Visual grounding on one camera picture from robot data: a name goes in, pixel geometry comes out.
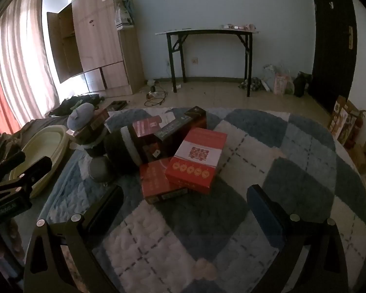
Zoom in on long black gift box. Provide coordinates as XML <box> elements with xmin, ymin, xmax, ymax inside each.
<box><xmin>131</xmin><ymin>106</ymin><xmax>208</xmax><ymax>164</ymax></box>

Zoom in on pale green plastic basin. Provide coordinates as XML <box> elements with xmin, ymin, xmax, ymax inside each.
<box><xmin>9</xmin><ymin>125</ymin><xmax>69</xmax><ymax>199</ymax></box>

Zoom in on black open case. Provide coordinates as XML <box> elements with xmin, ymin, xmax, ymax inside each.
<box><xmin>47</xmin><ymin>94</ymin><xmax>105</xmax><ymax>117</ymax></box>

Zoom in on pink red curtain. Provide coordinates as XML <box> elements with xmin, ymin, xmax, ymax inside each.
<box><xmin>0</xmin><ymin>0</ymin><xmax>59</xmax><ymax>135</ymax></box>

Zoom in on dark red flat box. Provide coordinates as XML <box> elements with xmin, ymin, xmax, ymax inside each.
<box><xmin>140</xmin><ymin>157</ymin><xmax>188</xmax><ymax>204</ymax></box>

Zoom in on blue white checkered rug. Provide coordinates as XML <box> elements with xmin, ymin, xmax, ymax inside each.
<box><xmin>15</xmin><ymin>106</ymin><xmax>366</xmax><ymax>293</ymax></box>

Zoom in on black foam tray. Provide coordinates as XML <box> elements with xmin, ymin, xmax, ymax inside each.
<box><xmin>106</xmin><ymin>101</ymin><xmax>127</xmax><ymax>112</ymax></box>

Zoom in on red and white booklet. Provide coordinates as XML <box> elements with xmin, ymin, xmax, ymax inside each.
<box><xmin>132</xmin><ymin>112</ymin><xmax>175</xmax><ymax>138</ymax></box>

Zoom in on red box with white band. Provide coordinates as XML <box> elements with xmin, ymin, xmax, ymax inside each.
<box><xmin>165</xmin><ymin>128</ymin><xmax>227</xmax><ymax>194</ymax></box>

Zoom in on wooden wardrobe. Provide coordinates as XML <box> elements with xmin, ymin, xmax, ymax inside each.
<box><xmin>47</xmin><ymin>0</ymin><xmax>145</xmax><ymax>97</ymax></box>

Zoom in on black bin by door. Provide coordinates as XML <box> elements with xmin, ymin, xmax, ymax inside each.
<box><xmin>293</xmin><ymin>72</ymin><xmax>312</xmax><ymax>98</ymax></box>

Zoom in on white bag on wardrobe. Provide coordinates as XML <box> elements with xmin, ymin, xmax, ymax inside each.
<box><xmin>115</xmin><ymin>0</ymin><xmax>135</xmax><ymax>31</ymax></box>

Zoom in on pink plastic bag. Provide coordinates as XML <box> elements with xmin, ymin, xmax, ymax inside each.
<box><xmin>262</xmin><ymin>64</ymin><xmax>295</xmax><ymax>96</ymax></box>

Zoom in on black leg folding table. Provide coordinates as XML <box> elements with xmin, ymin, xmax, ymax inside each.
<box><xmin>158</xmin><ymin>26</ymin><xmax>257</xmax><ymax>97</ymax></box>

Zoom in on cardboard boxes by wall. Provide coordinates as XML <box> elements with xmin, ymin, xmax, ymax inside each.
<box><xmin>327</xmin><ymin>96</ymin><xmax>366</xmax><ymax>175</ymax></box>

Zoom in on power strip with cables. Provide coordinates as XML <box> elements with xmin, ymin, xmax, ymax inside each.
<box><xmin>144</xmin><ymin>79</ymin><xmax>168</xmax><ymax>107</ymax></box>

